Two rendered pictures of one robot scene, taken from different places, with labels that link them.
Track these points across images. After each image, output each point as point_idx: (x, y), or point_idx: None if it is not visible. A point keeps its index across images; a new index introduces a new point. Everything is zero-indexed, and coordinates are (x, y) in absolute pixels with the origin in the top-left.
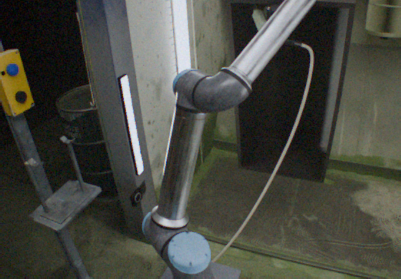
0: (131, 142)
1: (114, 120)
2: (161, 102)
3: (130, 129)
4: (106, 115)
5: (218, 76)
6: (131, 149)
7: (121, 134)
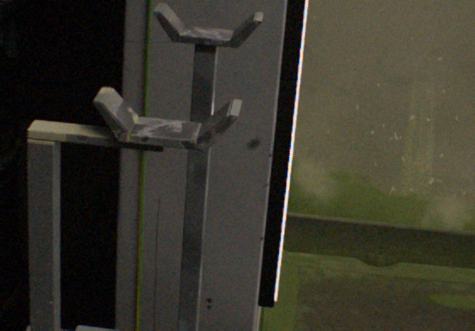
0: (291, 127)
1: (224, 13)
2: None
3: (301, 59)
4: None
5: None
6: (276, 171)
7: (248, 86)
